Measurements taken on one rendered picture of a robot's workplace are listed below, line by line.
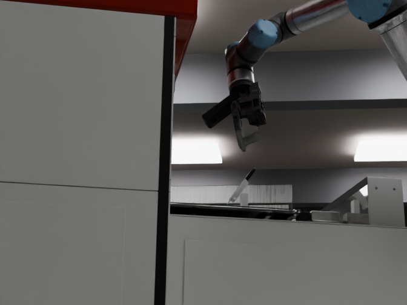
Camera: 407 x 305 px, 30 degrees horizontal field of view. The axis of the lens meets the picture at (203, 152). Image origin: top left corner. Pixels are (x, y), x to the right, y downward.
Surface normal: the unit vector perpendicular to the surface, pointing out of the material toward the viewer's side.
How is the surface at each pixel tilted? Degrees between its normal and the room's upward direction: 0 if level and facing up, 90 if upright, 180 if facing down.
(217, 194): 90
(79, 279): 90
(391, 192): 90
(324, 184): 90
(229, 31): 180
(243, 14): 180
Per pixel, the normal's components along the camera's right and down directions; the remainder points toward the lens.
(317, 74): -0.11, -0.30
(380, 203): 0.17, -0.30
